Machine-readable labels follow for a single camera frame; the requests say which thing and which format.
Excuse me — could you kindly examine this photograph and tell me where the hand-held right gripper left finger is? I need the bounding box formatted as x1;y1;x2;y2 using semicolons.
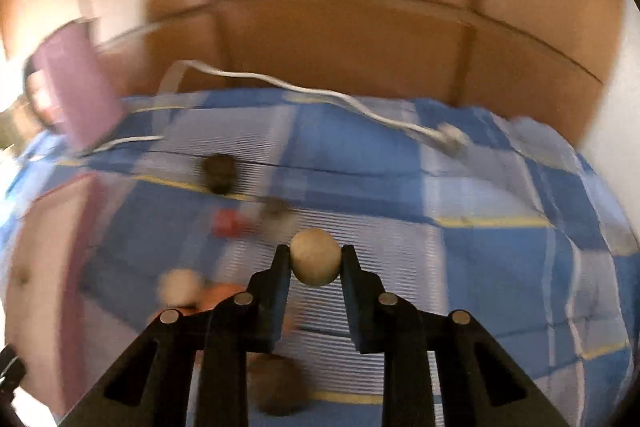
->
60;244;293;427

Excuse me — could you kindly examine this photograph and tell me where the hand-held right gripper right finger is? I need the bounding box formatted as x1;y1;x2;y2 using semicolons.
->
340;244;571;427

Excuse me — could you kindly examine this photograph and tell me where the beige round fruit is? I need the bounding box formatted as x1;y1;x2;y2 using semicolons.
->
290;228;342;288

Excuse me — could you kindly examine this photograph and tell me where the pink plastic container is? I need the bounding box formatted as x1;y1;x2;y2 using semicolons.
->
7;174;108;410

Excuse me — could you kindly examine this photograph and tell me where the orange carrot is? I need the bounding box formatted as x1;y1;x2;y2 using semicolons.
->
196;283;297;338

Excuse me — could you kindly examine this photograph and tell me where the small grey-brown fruit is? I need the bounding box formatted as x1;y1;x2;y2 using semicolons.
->
260;197;296;225

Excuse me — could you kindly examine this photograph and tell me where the small red fruit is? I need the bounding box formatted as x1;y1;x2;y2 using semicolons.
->
212;209;256;238

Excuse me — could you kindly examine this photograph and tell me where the brown round fruit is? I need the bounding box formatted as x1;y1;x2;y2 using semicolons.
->
248;354;311;415

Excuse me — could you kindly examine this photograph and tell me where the pale round fruit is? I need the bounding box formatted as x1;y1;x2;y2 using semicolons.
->
157;269;206;308

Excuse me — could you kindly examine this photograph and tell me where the blue plaid bedsheet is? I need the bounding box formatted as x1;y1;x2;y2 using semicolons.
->
0;89;640;427

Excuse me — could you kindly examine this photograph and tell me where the brown round toy potato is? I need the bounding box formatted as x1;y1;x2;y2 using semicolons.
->
202;153;238;195

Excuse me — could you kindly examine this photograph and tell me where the pink upright box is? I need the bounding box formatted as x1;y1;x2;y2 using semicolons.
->
25;21;125;152

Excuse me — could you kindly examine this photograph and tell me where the white power cable with plug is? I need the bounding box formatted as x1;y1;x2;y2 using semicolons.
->
75;59;468;156

